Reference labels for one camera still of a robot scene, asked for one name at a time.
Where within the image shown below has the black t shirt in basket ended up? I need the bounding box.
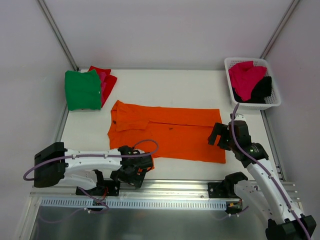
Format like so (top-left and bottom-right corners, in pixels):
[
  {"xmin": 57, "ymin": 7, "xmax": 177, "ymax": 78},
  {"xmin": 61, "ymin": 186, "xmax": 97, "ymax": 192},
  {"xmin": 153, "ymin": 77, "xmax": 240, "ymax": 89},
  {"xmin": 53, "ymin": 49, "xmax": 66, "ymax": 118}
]
[{"xmin": 232, "ymin": 76, "xmax": 272, "ymax": 104}]

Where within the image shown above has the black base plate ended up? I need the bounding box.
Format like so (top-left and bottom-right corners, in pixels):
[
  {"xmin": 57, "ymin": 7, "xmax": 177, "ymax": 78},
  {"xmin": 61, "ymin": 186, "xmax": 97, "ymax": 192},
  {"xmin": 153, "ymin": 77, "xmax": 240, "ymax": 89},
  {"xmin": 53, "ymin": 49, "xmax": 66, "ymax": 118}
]
[
  {"xmin": 207, "ymin": 181, "xmax": 239, "ymax": 199},
  {"xmin": 82, "ymin": 178, "xmax": 120, "ymax": 198}
]

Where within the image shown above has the white slotted cable duct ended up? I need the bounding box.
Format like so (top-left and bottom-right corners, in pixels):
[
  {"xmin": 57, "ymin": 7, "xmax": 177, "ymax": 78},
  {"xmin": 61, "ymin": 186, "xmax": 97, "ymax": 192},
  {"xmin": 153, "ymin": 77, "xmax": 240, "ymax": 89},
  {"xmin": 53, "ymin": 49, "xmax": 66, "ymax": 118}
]
[{"xmin": 40, "ymin": 197, "xmax": 227, "ymax": 211}]

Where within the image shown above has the white plastic basket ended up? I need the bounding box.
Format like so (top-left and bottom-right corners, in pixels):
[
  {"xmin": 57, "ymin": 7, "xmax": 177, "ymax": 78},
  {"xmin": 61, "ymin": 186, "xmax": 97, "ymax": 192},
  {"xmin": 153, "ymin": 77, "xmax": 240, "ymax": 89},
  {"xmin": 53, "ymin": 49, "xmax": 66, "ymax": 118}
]
[{"xmin": 224, "ymin": 57, "xmax": 281, "ymax": 110}]

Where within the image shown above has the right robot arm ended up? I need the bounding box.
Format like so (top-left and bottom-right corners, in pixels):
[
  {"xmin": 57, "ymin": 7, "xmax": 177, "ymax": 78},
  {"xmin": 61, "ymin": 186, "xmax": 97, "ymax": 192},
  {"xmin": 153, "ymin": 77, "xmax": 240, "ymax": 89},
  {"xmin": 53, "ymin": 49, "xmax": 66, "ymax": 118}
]
[{"xmin": 208, "ymin": 119, "xmax": 317, "ymax": 240}]

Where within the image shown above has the red folded t shirt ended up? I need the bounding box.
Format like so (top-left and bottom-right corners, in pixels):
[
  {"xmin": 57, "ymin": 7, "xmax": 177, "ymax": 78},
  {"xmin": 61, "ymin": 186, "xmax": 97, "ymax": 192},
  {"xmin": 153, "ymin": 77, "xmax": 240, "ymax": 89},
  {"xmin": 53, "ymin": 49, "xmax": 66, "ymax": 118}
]
[{"xmin": 89, "ymin": 66, "xmax": 118, "ymax": 102}]

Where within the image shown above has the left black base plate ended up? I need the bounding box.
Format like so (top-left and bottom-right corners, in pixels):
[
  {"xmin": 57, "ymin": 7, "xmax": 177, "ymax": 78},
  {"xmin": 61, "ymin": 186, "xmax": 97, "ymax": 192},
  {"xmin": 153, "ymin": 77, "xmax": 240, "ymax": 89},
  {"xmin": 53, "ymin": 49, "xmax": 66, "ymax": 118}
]
[{"xmin": 82, "ymin": 178, "xmax": 120, "ymax": 198}]

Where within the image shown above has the green folded t shirt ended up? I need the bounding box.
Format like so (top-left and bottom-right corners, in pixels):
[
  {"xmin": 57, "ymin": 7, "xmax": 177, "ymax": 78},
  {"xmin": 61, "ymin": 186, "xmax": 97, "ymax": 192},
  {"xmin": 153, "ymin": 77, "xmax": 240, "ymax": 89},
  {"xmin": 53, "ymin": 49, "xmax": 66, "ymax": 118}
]
[{"xmin": 64, "ymin": 70, "xmax": 102, "ymax": 111}]

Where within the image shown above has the purple cable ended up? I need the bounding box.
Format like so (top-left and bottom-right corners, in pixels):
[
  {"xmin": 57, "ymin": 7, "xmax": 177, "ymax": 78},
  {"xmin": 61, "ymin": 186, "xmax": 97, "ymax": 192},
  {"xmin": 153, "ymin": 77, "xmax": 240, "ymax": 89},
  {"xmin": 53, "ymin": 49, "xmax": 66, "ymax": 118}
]
[
  {"xmin": 22, "ymin": 139, "xmax": 160, "ymax": 223},
  {"xmin": 212, "ymin": 102, "xmax": 311, "ymax": 240}
]

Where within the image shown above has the orange t shirt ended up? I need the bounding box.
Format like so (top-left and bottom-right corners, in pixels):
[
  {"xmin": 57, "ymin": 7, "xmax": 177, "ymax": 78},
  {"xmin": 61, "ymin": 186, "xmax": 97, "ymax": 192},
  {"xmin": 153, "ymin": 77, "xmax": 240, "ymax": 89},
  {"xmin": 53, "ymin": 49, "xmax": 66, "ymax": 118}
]
[{"xmin": 107, "ymin": 101, "xmax": 226, "ymax": 164}]

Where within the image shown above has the aluminium mounting rail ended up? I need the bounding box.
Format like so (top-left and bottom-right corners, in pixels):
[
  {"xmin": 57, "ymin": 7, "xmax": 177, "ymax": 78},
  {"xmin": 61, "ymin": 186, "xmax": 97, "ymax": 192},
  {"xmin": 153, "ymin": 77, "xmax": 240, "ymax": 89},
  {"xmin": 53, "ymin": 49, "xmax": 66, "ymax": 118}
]
[{"xmin": 30, "ymin": 179, "xmax": 300, "ymax": 203}]

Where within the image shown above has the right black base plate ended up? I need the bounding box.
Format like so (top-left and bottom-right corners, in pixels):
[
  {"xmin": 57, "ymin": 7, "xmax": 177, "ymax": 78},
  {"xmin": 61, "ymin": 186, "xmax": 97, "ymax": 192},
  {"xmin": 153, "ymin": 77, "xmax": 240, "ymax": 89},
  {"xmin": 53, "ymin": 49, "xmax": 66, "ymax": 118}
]
[{"xmin": 207, "ymin": 181, "xmax": 239, "ymax": 199}]

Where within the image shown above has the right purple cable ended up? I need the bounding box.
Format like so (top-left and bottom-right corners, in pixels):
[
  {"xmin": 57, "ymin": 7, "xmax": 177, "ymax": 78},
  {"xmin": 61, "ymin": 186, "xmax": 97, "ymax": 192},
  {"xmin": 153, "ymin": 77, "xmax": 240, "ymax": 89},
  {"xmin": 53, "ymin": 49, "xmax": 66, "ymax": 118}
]
[{"xmin": 212, "ymin": 102, "xmax": 311, "ymax": 240}]

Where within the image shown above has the magenta t shirt in basket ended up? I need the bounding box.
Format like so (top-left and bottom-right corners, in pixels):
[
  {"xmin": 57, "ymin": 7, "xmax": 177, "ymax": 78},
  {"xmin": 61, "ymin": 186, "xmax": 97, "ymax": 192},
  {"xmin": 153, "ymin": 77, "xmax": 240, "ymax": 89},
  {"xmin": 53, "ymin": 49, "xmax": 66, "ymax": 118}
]
[{"xmin": 228, "ymin": 61, "xmax": 267, "ymax": 101}]

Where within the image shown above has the pink folded t shirt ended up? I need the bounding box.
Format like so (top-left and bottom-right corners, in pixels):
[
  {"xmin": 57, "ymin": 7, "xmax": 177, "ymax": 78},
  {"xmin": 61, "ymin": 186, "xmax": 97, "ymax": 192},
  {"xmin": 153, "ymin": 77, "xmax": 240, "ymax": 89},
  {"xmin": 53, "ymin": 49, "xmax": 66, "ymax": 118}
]
[{"xmin": 99, "ymin": 72, "xmax": 107, "ymax": 107}]

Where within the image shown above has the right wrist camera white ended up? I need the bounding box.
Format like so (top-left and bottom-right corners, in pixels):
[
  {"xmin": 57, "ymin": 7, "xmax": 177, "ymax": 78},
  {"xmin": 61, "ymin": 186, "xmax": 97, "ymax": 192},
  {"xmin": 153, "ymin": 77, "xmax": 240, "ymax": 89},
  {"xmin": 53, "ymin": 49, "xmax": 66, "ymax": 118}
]
[{"xmin": 230, "ymin": 113, "xmax": 246, "ymax": 122}]

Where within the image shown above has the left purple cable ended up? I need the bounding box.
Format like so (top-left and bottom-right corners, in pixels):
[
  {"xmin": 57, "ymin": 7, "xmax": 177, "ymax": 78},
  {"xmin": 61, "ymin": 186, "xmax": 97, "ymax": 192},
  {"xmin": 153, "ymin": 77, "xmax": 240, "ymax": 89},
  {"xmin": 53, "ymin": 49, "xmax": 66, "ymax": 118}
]
[{"xmin": 22, "ymin": 139, "xmax": 160, "ymax": 223}]

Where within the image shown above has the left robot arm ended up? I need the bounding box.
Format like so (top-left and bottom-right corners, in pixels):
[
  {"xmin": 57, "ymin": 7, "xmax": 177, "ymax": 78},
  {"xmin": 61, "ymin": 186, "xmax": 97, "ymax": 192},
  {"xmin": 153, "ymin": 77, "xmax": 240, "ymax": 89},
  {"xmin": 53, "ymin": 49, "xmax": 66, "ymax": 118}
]
[{"xmin": 33, "ymin": 142, "xmax": 154, "ymax": 196}]

